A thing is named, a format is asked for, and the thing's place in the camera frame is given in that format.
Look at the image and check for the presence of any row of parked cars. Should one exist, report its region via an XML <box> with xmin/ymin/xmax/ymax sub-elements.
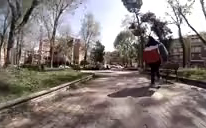
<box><xmin>80</xmin><ymin>63</ymin><xmax>139</xmax><ymax>71</ymax></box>

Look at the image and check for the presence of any dark green tree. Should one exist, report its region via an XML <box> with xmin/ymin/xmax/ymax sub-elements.
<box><xmin>90</xmin><ymin>40</ymin><xmax>106</xmax><ymax>65</ymax></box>

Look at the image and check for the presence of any grass verge with weeds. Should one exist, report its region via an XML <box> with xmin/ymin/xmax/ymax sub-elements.
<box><xmin>0</xmin><ymin>66</ymin><xmax>92</xmax><ymax>106</ymax></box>

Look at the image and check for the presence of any bare tree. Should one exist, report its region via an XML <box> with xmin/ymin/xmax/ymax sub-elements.
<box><xmin>167</xmin><ymin>0</ymin><xmax>206</xmax><ymax>68</ymax></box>

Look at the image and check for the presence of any grass strip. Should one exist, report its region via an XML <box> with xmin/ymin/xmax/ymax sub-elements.
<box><xmin>175</xmin><ymin>67</ymin><xmax>206</xmax><ymax>83</ymax></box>

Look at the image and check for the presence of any stone kerb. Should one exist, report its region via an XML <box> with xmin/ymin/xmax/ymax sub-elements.
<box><xmin>0</xmin><ymin>73</ymin><xmax>95</xmax><ymax>114</ymax></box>

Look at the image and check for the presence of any row of bare trees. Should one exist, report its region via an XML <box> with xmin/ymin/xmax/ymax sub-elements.
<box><xmin>0</xmin><ymin>0</ymin><xmax>102</xmax><ymax>69</ymax></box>

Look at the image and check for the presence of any red brick building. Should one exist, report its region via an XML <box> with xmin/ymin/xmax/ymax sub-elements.
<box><xmin>0</xmin><ymin>35</ymin><xmax>87</xmax><ymax>67</ymax></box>

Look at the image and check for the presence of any grey paved path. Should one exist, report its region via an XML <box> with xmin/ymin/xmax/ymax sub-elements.
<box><xmin>0</xmin><ymin>69</ymin><xmax>206</xmax><ymax>128</ymax></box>

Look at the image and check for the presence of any grey building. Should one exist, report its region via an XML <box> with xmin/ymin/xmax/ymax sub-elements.
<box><xmin>168</xmin><ymin>33</ymin><xmax>206</xmax><ymax>68</ymax></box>

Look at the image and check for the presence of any bench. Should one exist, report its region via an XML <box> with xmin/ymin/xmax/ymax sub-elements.
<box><xmin>160</xmin><ymin>61</ymin><xmax>181</xmax><ymax>83</ymax></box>

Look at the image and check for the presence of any person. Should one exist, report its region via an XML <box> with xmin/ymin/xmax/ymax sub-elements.
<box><xmin>142</xmin><ymin>35</ymin><xmax>163</xmax><ymax>86</ymax></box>

